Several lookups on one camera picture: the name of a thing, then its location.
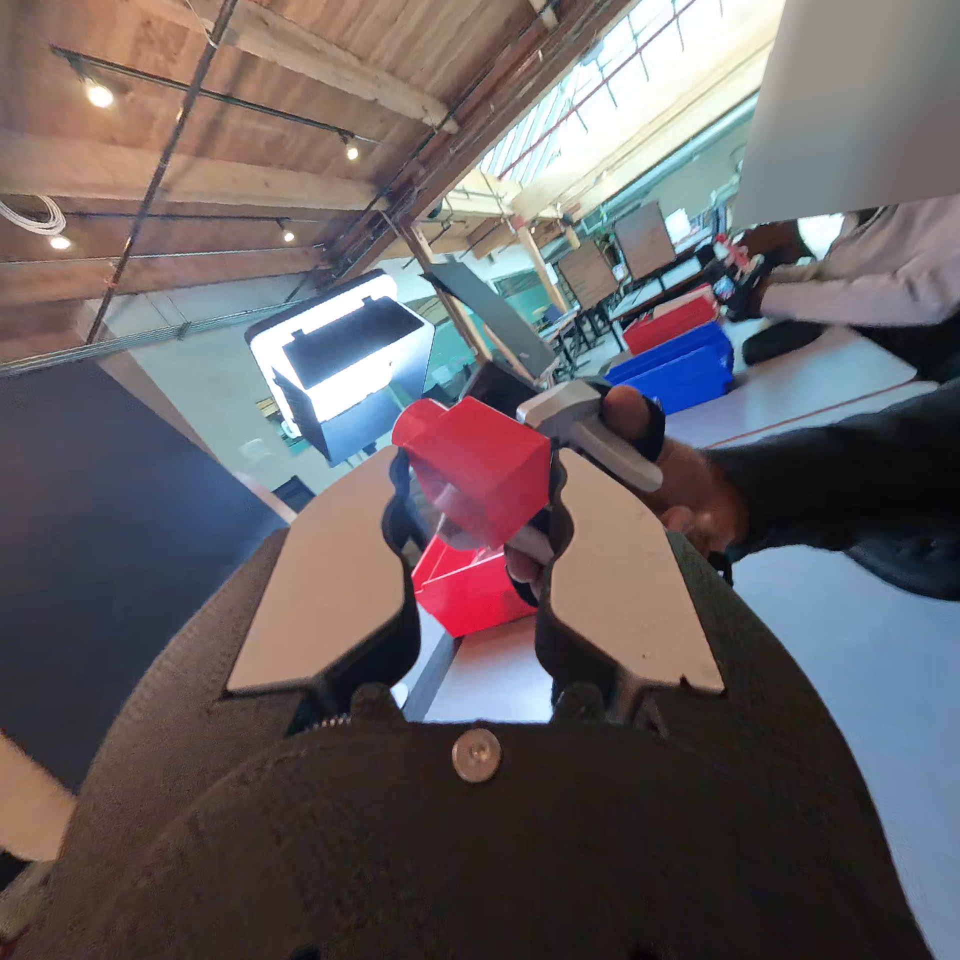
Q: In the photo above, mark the brown whiteboard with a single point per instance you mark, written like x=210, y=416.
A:
x=645, y=240
x=589, y=277

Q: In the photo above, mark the red box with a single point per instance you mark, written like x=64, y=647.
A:
x=480, y=450

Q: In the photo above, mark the ceiling spot light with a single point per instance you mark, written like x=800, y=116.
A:
x=351, y=150
x=287, y=234
x=97, y=94
x=60, y=241

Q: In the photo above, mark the blue storage bin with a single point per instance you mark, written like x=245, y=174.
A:
x=675, y=375

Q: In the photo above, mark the studio light panel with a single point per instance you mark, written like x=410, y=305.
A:
x=352, y=345

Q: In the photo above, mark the red storage bin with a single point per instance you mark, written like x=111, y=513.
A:
x=465, y=600
x=667, y=322

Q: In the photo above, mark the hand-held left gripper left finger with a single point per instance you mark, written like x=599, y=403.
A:
x=322, y=585

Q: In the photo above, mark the person's right forearm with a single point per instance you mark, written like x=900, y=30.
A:
x=840, y=480

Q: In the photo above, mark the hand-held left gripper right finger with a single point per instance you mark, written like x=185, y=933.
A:
x=630, y=592

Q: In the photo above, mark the person's right hand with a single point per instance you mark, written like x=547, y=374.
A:
x=697, y=502

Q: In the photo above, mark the grey board on stand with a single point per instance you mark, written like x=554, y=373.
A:
x=487, y=315

